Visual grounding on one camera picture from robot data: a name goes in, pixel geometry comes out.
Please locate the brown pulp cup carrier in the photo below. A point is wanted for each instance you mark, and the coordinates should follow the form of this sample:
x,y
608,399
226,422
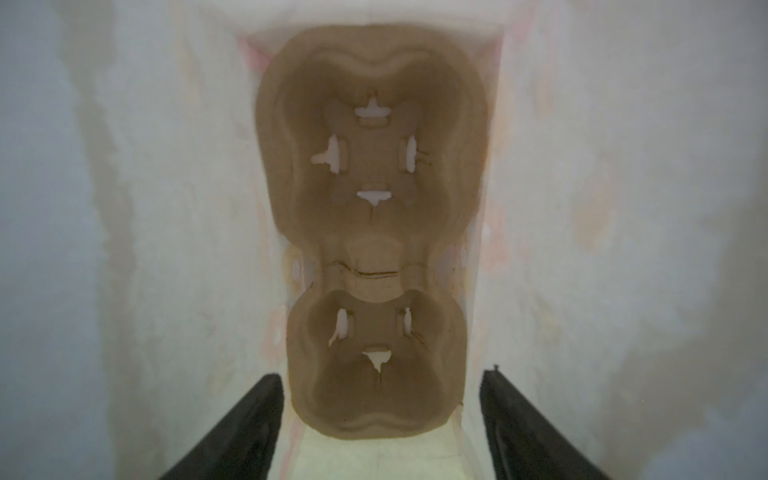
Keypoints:
x,y
374,141

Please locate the painted paper gift bag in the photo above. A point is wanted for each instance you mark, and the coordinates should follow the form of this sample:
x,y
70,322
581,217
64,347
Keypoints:
x,y
616,274

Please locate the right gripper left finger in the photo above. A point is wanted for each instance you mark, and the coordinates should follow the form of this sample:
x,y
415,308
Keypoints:
x,y
242,444

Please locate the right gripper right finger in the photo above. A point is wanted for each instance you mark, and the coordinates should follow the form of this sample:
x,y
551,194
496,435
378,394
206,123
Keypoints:
x,y
523,444

